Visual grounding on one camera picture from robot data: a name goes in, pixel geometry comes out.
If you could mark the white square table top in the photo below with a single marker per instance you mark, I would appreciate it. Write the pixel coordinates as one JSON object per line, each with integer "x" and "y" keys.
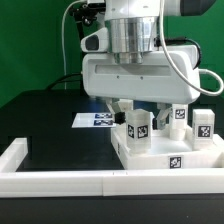
{"x": 168, "y": 154}

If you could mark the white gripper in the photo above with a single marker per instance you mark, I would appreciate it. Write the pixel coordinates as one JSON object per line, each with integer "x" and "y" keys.
{"x": 152, "y": 81}

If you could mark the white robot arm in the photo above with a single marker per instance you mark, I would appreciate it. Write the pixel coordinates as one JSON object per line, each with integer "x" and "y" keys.
{"x": 129, "y": 57}

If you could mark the white tag sheet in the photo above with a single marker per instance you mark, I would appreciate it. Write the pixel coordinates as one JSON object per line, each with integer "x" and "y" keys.
{"x": 93, "y": 120}

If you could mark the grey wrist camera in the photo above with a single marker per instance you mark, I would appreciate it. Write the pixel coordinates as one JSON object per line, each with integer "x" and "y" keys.
{"x": 96, "y": 42}

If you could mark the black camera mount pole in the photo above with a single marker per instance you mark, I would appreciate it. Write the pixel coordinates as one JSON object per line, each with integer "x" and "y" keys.
{"x": 86, "y": 15}

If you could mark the white U-shaped obstacle fence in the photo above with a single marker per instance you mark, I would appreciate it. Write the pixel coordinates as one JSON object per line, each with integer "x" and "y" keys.
{"x": 15, "y": 184}

